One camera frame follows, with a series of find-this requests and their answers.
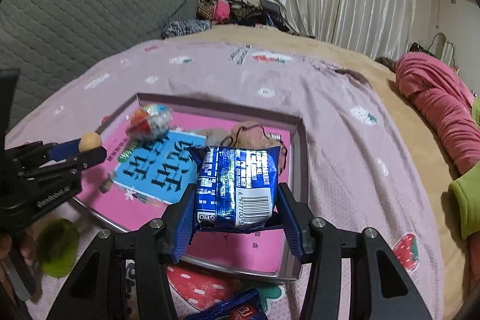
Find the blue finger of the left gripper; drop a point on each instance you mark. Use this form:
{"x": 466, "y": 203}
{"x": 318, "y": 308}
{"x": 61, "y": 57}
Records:
{"x": 66, "y": 159}
{"x": 33, "y": 155}

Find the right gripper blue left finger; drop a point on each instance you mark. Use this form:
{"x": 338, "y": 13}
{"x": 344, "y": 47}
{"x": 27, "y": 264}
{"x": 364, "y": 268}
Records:
{"x": 95, "y": 289}

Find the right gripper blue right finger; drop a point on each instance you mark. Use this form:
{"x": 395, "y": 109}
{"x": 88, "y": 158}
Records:
{"x": 380, "y": 285}

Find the walnut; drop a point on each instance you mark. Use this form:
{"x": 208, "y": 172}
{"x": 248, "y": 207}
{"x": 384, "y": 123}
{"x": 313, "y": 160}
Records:
{"x": 89, "y": 141}

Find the green fuzzy hair scrunchie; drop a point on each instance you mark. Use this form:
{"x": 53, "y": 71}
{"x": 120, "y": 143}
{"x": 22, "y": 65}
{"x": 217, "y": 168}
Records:
{"x": 56, "y": 248}

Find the blue-red toy egg capsule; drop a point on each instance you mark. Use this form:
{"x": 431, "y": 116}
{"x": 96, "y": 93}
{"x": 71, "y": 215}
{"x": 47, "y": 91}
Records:
{"x": 149, "y": 122}

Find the blue cookie packet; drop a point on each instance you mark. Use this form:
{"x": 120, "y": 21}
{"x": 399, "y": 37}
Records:
{"x": 243, "y": 306}

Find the blue wafer packet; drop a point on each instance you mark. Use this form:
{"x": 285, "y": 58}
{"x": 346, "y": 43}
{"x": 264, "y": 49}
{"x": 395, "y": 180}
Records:
{"x": 236, "y": 189}

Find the beige sheer hair scrunchie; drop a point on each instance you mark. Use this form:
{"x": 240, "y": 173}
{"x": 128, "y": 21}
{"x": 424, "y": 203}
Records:
{"x": 246, "y": 135}

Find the person's left hand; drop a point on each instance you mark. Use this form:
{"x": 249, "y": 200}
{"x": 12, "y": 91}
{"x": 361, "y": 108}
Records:
{"x": 27, "y": 247}

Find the pink and blue book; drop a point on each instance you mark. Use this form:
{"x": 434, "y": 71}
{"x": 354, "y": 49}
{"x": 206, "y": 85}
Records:
{"x": 138, "y": 181}

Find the green fleece blanket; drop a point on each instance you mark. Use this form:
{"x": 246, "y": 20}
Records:
{"x": 468, "y": 199}

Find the grey quilted headboard cover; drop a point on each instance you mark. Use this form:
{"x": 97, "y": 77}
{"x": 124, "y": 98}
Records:
{"x": 52, "y": 42}

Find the blue patterned cloth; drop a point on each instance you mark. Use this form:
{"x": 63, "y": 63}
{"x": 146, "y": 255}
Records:
{"x": 184, "y": 28}

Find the pink quilt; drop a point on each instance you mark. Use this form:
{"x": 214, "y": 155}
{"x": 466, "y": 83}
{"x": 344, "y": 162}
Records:
{"x": 445, "y": 102}

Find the pile of clothes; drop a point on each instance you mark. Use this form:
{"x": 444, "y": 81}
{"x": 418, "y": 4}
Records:
{"x": 250, "y": 13}

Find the tan bed blanket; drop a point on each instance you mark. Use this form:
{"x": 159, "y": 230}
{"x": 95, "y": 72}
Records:
{"x": 433, "y": 164}

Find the cluttered side table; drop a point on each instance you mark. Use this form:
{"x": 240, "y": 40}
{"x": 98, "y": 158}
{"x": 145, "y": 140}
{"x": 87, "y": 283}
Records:
{"x": 440, "y": 48}

